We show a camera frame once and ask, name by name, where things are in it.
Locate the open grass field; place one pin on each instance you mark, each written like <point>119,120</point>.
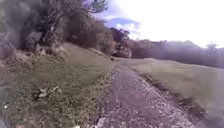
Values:
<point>180,75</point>

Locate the grey gravel path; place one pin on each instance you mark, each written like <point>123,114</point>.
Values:
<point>136,103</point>

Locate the distant wood of trees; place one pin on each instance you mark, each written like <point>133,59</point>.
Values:
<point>180,51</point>

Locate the robot's own part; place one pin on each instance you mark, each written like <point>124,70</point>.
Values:
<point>76,126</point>

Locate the grass verge beside bushes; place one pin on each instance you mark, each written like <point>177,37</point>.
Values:
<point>63,86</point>

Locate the row of bushes and trees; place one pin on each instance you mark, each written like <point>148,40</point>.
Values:
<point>56,26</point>

